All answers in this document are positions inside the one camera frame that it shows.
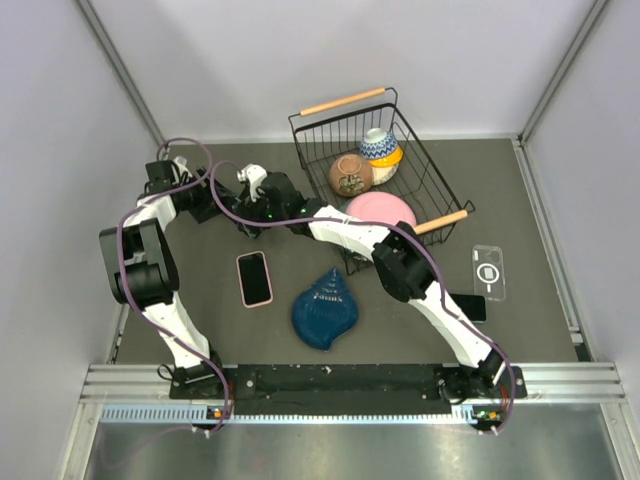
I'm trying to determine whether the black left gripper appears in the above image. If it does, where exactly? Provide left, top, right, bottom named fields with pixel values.
left=177, top=166, right=235, bottom=222

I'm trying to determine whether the pink phone case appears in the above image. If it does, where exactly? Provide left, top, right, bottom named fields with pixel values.
left=235, top=250, right=275, bottom=309

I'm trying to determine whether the black phone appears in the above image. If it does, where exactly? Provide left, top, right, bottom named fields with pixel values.
left=238, top=253, right=272, bottom=305

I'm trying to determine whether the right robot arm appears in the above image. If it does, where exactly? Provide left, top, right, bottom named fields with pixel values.
left=235, top=164, right=516, bottom=397

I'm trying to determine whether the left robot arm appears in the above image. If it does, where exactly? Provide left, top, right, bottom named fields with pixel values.
left=99, top=156, right=229, bottom=400

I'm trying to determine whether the clear phone case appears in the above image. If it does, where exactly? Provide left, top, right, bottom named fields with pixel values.
left=472, top=245, right=506, bottom=302

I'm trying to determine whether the blue-edged phone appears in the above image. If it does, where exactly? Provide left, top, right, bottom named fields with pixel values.
left=451, top=293, right=487, bottom=323

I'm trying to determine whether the brown ceramic bowl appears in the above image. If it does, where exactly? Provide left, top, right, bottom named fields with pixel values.
left=329, top=154, right=374, bottom=198

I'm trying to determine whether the pink plate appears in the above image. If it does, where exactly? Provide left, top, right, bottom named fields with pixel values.
left=341, top=191, right=417, bottom=227

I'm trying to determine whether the blue white patterned bowl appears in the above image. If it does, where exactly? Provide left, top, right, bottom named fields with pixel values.
left=359, top=128, right=398, bottom=160

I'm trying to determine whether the blue shell-shaped dish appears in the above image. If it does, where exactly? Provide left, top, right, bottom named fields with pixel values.
left=291, top=268, right=359, bottom=351

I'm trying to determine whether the yellow bowl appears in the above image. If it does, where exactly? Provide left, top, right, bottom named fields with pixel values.
left=370, top=146, right=404, bottom=168

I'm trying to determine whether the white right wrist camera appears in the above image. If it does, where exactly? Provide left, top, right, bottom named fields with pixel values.
left=237, top=164, right=268, bottom=202

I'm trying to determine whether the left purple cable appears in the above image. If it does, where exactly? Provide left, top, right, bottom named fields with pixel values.
left=114, top=137, right=236, bottom=436

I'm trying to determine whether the purple cable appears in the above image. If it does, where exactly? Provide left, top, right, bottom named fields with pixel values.
left=209, top=159, right=516, bottom=435
left=114, top=137, right=236, bottom=436

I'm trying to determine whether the black wire basket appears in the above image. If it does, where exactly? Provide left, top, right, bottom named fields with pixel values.
left=287, top=87, right=477, bottom=276

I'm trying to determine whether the far wooden basket handle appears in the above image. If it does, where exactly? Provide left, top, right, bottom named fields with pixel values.
left=299, top=87, right=386, bottom=117

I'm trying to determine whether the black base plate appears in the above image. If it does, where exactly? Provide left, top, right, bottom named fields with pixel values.
left=156, top=364, right=526, bottom=401

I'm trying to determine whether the slotted cable duct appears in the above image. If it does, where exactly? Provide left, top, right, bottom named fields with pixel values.
left=100, top=404, right=479, bottom=426

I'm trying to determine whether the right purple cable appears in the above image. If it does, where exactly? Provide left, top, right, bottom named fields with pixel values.
left=209, top=159, right=516, bottom=435

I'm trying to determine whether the aluminium front rail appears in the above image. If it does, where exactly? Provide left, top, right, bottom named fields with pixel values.
left=80, top=362, right=625, bottom=403

